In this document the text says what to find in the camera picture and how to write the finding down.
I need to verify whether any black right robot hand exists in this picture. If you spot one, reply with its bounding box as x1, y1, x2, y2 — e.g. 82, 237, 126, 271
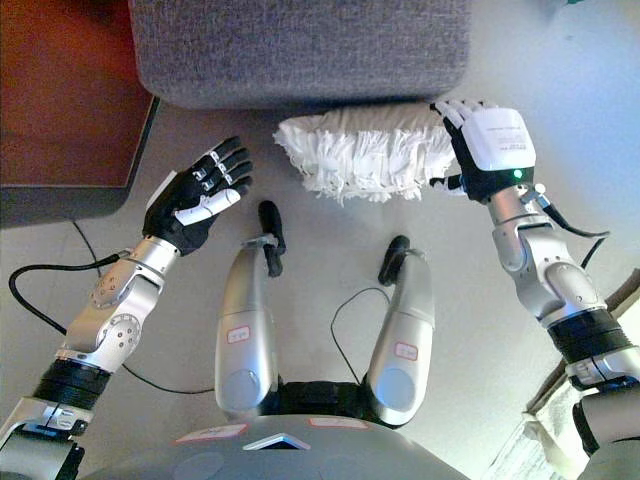
429, 98, 539, 204

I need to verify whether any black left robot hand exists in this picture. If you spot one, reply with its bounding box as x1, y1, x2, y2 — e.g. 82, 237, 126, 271
141, 136, 255, 258

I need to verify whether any white fringed throw pillow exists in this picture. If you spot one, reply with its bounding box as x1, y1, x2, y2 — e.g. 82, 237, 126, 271
272, 102, 457, 207

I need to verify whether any silver left robot leg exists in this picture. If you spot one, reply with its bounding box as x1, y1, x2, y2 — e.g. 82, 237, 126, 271
213, 199, 289, 424

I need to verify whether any silver robot leg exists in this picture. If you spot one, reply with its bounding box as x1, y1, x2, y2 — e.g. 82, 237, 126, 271
213, 199, 289, 424
366, 234, 435, 430

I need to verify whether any grey fabric armchair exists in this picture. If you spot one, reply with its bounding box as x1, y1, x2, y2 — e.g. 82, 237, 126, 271
128, 0, 472, 110

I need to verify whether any silver right robot leg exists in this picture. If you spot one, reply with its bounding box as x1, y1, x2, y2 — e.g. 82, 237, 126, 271
366, 234, 435, 430

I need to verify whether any grey robot torso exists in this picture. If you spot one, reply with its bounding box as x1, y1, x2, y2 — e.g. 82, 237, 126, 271
79, 379, 474, 480

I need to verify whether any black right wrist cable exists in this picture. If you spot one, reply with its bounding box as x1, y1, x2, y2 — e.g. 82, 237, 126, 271
540, 198, 612, 270

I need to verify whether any thin grey floor cable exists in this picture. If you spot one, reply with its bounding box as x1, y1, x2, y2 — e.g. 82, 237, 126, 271
330, 286, 392, 387

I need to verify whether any thick black wrist cable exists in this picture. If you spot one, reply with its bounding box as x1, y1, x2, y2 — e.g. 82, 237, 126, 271
9, 249, 217, 396

